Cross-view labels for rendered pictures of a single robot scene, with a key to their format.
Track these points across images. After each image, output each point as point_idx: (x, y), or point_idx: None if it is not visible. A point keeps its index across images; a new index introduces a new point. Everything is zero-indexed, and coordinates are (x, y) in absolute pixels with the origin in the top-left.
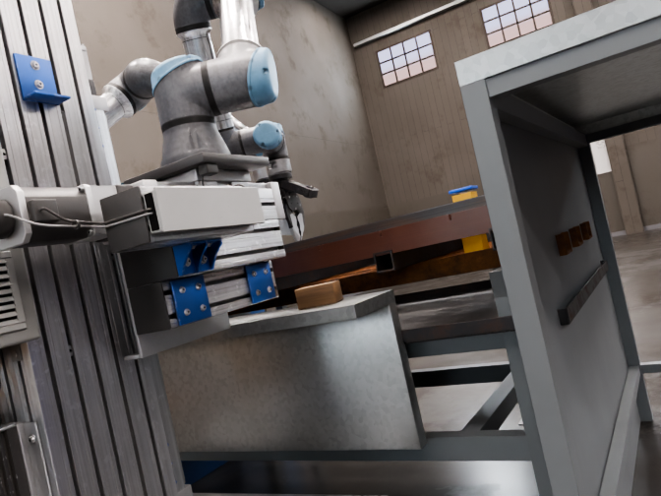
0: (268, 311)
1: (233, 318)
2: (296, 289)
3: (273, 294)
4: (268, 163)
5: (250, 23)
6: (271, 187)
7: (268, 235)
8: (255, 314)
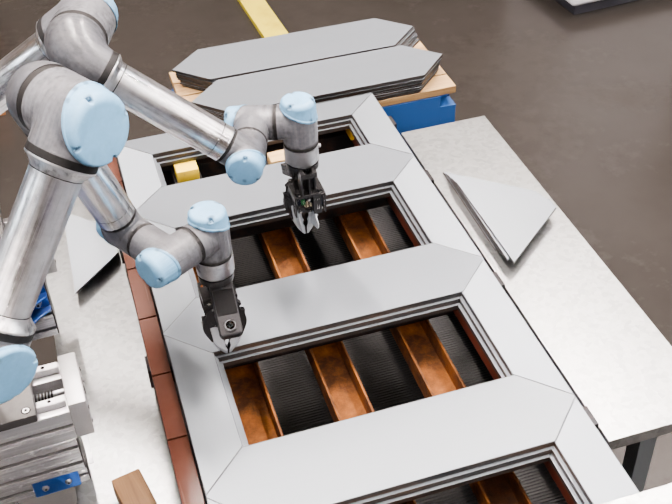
0: (157, 413)
1: (138, 383)
2: (113, 481)
3: (76, 483)
4: (33, 422)
5: (24, 262)
6: (70, 410)
7: (50, 459)
8: (145, 407)
